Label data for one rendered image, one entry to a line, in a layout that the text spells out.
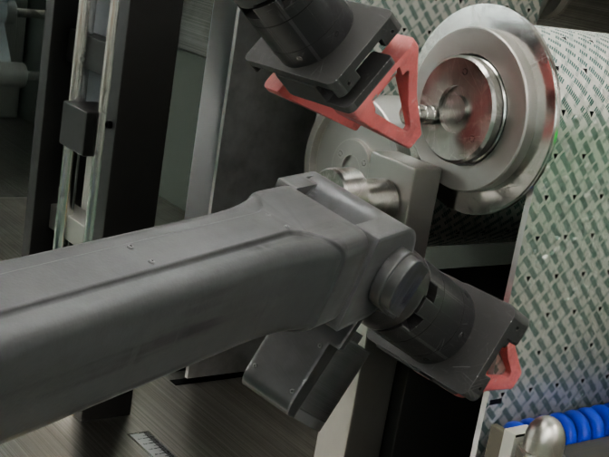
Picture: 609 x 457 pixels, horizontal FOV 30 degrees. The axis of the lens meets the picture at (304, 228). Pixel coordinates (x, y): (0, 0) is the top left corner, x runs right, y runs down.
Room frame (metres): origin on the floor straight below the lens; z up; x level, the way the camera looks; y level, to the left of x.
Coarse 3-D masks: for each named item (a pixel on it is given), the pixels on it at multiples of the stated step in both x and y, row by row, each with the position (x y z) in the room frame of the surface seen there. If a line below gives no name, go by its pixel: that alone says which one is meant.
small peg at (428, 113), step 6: (420, 108) 0.79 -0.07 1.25; (426, 108) 0.79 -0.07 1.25; (432, 108) 0.80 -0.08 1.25; (402, 114) 0.79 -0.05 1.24; (420, 114) 0.79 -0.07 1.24; (426, 114) 0.79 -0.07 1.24; (432, 114) 0.79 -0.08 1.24; (438, 114) 0.80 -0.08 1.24; (402, 120) 0.79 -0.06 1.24; (420, 120) 0.79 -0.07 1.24; (426, 120) 0.79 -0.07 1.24; (432, 120) 0.79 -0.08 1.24; (438, 120) 0.80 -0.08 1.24
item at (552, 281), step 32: (544, 224) 0.77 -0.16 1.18; (576, 224) 0.79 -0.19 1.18; (608, 224) 0.81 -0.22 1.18; (544, 256) 0.77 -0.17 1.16; (576, 256) 0.79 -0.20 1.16; (608, 256) 0.81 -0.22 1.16; (512, 288) 0.75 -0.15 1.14; (544, 288) 0.77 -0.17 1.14; (576, 288) 0.80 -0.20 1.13; (608, 288) 0.82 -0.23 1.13; (544, 320) 0.78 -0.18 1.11; (576, 320) 0.80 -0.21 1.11; (608, 320) 0.83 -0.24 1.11; (544, 352) 0.78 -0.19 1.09; (576, 352) 0.81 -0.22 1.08; (608, 352) 0.83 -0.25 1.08; (544, 384) 0.79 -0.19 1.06; (576, 384) 0.81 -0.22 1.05; (608, 384) 0.84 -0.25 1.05; (480, 416) 0.76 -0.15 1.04; (512, 416) 0.77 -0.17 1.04
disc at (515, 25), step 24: (456, 24) 0.83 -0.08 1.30; (480, 24) 0.81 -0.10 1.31; (504, 24) 0.79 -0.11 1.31; (528, 24) 0.78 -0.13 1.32; (528, 48) 0.77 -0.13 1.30; (552, 72) 0.75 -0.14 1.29; (552, 96) 0.75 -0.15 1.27; (552, 120) 0.74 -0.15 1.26; (552, 144) 0.74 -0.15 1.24; (528, 168) 0.75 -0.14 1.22; (456, 192) 0.80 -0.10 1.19; (480, 192) 0.78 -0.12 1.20; (504, 192) 0.77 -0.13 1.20
